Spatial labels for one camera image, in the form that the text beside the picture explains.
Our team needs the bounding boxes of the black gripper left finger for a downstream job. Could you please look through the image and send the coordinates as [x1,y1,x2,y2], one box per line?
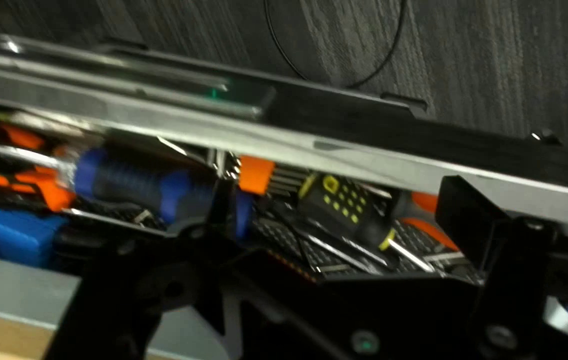
[131,170,242,336]

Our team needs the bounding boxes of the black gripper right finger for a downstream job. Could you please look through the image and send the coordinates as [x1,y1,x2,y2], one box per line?
[436,174,560,360]

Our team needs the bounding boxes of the black yellow stubby screwdriver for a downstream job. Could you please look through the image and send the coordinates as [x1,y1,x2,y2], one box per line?
[296,170,439,276]

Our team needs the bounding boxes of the silver tool drawer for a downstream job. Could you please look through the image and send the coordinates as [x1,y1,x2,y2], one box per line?
[0,32,568,297]

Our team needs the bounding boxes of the orange black screwdriver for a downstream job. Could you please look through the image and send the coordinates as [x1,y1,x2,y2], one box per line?
[0,123,48,153]

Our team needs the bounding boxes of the black bit set tray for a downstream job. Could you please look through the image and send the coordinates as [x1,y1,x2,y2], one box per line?
[250,193,483,286]

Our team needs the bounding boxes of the blue plastic box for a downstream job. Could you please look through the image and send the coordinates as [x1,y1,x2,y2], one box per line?
[0,206,70,271]

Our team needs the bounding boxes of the orange tool handle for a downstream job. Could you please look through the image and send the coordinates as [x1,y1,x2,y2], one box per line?
[237,154,277,201]

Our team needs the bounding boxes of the orange handled pliers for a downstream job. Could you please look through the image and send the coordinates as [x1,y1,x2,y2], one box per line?
[400,190,462,255]

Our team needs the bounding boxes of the orange handled screwdriver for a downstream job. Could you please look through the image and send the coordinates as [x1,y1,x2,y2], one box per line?
[0,159,77,214]

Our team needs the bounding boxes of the thin black floor cable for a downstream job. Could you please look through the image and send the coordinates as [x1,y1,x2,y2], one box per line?
[261,0,410,91]

